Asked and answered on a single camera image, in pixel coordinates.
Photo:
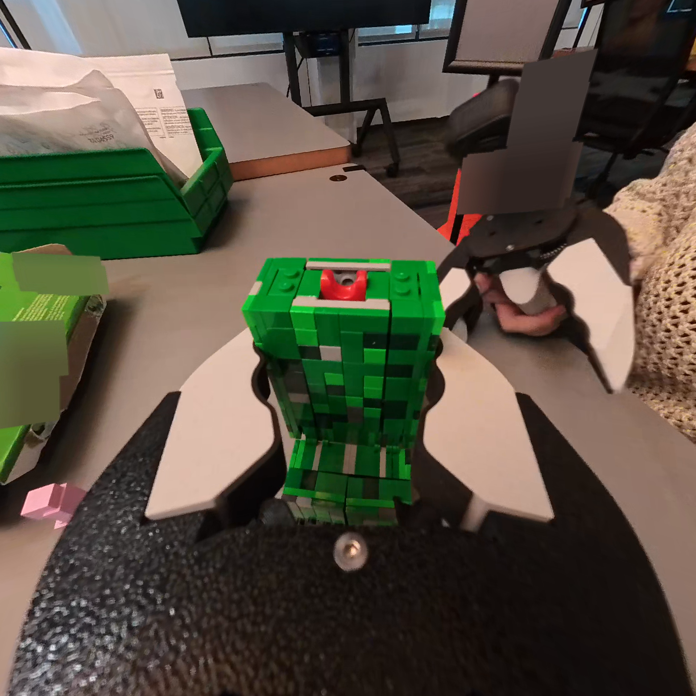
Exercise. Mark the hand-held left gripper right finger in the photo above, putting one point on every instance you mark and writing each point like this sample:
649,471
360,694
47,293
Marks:
478,429

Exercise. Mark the pink lego pig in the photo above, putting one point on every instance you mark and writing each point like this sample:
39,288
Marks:
43,500

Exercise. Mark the orange plastic object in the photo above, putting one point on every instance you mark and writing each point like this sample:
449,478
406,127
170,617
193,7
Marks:
451,217

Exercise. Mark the flat white paper bag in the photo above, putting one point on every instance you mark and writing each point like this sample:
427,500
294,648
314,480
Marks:
163,119

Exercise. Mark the black television screen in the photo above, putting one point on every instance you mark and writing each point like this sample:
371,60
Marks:
304,16

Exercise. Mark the grey table with wooden edge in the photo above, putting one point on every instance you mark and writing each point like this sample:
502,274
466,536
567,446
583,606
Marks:
261,119

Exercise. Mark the green lego creeper body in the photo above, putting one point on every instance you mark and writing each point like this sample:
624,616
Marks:
348,370

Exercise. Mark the green plastic bin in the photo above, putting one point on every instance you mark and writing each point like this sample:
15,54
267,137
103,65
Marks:
109,206

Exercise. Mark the green cardboard lego box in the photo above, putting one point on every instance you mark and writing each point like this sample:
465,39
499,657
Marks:
54,310

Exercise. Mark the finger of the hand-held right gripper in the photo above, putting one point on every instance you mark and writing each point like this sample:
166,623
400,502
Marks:
603,304
459,296

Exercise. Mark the black television stand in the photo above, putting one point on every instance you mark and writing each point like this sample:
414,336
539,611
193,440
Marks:
292,70

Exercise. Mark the person's right forearm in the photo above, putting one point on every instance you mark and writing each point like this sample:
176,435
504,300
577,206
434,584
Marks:
663,283

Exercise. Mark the person's right hand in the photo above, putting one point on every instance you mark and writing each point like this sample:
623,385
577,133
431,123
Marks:
522,325

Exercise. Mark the whiteboard on easel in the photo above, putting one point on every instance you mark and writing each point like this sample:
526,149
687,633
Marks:
500,32

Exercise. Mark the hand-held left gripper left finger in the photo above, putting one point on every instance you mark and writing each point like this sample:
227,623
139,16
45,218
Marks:
217,435

